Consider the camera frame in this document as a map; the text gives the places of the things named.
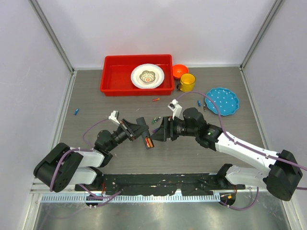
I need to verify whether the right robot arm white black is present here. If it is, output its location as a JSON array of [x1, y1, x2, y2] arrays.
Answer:
[[151, 108, 303, 201]]

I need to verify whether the blue dotted plate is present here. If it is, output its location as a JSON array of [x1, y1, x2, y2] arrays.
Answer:
[[206, 87, 240, 116]]

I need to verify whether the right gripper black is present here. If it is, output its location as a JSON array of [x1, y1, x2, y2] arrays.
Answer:
[[151, 116, 198, 142]]

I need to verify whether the red battery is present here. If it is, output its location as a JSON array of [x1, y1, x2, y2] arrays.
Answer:
[[145, 138, 150, 148]]

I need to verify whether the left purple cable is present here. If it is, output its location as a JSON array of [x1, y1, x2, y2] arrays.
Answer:
[[49, 117, 111, 192]]

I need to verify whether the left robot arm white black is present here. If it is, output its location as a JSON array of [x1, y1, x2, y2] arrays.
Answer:
[[33, 117, 149, 193]]

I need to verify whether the purple cable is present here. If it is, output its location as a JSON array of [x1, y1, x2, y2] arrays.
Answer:
[[176, 90, 307, 172], [49, 117, 111, 192]]

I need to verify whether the red plastic bin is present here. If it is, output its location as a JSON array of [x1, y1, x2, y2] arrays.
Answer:
[[100, 54, 175, 96]]

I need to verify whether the small patterned bowl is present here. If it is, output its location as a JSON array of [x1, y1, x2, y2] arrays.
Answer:
[[139, 70, 156, 83]]

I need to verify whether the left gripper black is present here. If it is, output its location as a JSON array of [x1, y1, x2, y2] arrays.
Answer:
[[106, 119, 148, 152]]

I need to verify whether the orange battery centre right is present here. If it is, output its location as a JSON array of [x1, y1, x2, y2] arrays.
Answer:
[[148, 138, 154, 148]]

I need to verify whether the orange bowl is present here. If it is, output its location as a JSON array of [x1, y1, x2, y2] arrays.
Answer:
[[173, 64, 189, 80]]

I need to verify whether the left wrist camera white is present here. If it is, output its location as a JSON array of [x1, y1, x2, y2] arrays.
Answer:
[[108, 110, 120, 126]]

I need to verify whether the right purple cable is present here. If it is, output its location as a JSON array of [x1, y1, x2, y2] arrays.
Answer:
[[176, 90, 307, 172]]

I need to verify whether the white plate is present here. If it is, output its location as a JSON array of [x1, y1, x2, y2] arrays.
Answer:
[[130, 63, 165, 89]]

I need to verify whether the yellow mug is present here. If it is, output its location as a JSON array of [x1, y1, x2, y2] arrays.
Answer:
[[177, 73, 196, 92]]

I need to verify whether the white cable duct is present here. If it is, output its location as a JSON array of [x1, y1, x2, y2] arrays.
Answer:
[[41, 192, 220, 203]]

